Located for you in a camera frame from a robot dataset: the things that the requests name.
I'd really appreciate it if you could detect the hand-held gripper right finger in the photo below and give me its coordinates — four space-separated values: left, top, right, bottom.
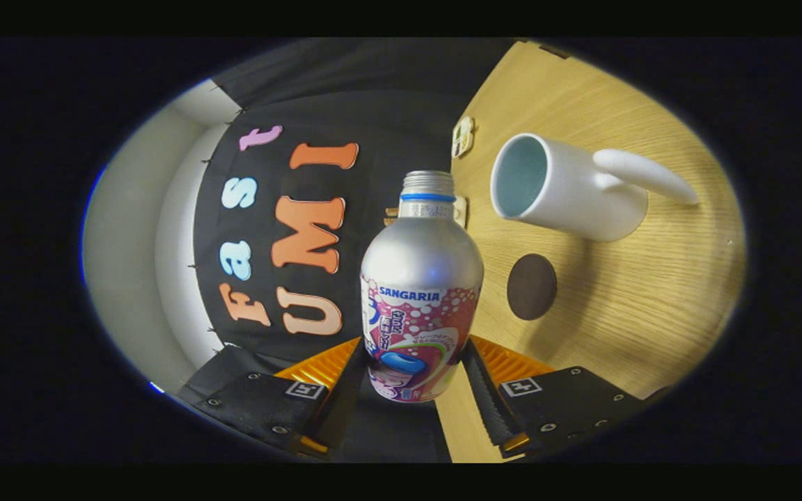
460 335 652 459

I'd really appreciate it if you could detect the white compartment tray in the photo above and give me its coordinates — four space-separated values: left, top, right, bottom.
451 116 475 159

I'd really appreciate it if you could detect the white toaster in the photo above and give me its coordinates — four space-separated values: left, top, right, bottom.
384 196 469 230

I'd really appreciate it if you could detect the silver juice bottle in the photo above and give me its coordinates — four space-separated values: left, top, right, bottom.
361 170 485 404

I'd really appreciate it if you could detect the dark brown round coaster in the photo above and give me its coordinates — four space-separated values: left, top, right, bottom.
507 253 558 321

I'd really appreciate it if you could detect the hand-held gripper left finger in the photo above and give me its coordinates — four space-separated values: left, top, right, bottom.
196 337 367 460

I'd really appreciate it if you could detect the wooden table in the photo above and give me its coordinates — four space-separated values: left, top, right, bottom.
434 40 748 463

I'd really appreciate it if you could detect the white cup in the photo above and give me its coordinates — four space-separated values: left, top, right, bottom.
490 133 700 242

